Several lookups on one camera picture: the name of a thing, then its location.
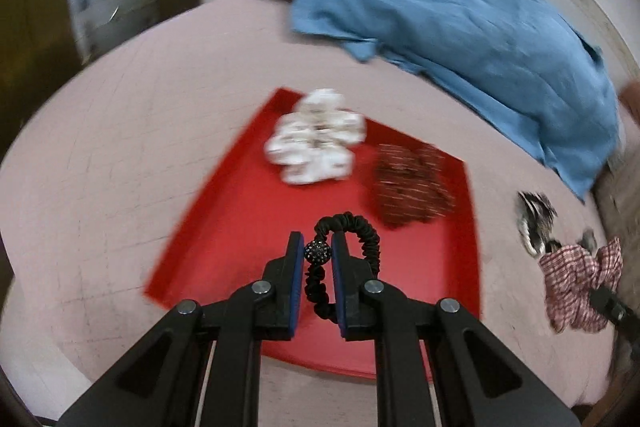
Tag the grey shiny scrunchie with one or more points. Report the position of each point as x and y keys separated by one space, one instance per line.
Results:
x=532 y=217

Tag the wooden door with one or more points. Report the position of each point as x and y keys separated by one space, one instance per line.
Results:
x=30 y=32

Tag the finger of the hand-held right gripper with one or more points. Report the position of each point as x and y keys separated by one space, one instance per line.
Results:
x=607 y=304

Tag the dark red dotted scrunchie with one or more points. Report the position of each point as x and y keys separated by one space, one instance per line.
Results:
x=410 y=187

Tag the red checked scrunchie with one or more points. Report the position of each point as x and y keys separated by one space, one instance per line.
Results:
x=570 y=272

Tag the blue shirt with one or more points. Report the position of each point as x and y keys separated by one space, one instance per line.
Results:
x=450 y=32

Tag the red tray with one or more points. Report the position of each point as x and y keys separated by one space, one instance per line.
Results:
x=240 y=217

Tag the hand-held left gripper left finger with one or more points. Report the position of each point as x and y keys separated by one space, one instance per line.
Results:
x=298 y=287

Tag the white dotted scrunchie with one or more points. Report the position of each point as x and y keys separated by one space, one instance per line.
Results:
x=310 y=142

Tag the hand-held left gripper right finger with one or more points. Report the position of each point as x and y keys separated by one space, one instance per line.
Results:
x=337 y=287

